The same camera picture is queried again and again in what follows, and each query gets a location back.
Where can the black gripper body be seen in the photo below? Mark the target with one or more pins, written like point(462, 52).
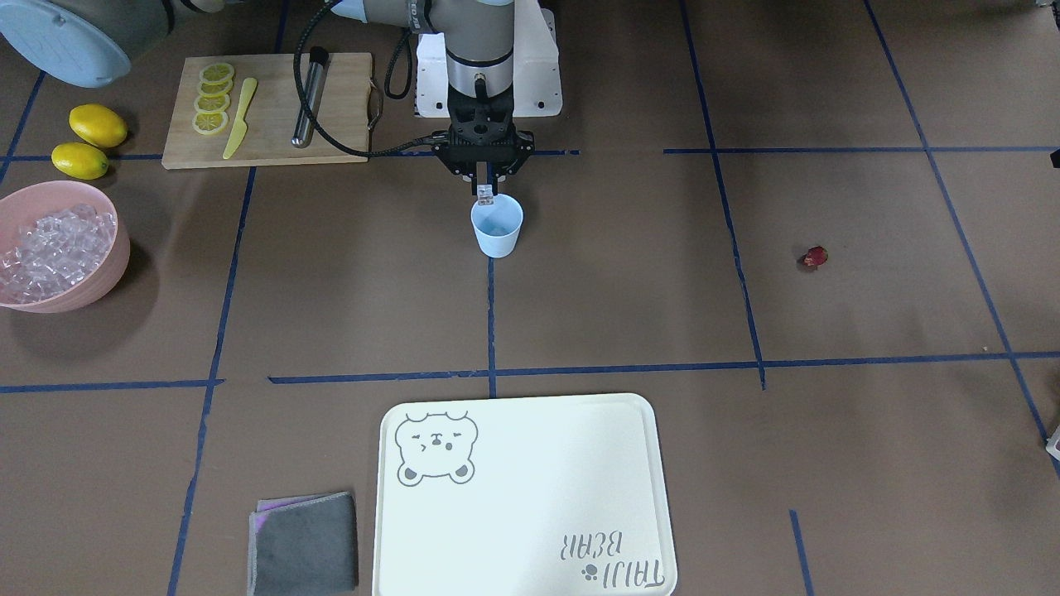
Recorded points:
point(489, 175)

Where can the clear ice cube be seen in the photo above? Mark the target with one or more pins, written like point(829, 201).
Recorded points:
point(485, 198)

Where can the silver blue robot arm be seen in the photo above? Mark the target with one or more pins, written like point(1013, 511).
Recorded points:
point(90, 44)

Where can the light blue plastic cup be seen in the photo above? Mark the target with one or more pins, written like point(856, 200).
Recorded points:
point(497, 226)

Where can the pile of clear ice cubes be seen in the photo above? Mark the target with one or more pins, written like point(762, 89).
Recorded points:
point(56, 254)

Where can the white cup rack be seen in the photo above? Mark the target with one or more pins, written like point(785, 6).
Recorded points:
point(1052, 445)

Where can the steel muddler black tip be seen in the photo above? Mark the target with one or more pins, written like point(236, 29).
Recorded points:
point(312, 86)

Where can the wooden cutting board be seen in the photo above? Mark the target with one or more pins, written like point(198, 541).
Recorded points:
point(344, 111)

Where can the yellow plastic knife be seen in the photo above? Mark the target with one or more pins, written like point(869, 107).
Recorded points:
point(239, 126)

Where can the lemon slice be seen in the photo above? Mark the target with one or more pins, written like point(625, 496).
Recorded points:
point(209, 123)
point(209, 104)
point(216, 73)
point(214, 88)

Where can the cream bear print tray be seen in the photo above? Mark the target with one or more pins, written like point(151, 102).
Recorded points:
point(561, 495)

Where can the red strawberry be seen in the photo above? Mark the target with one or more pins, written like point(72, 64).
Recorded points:
point(814, 258)

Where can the whole yellow lemon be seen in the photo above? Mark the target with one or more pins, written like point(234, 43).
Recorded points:
point(80, 160)
point(98, 125)

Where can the grey folded cloth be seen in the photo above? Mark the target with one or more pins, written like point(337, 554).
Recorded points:
point(303, 546)

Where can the pink bowl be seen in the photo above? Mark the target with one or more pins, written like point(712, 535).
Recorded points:
point(25, 206)

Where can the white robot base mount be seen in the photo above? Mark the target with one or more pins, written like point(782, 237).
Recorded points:
point(536, 71)

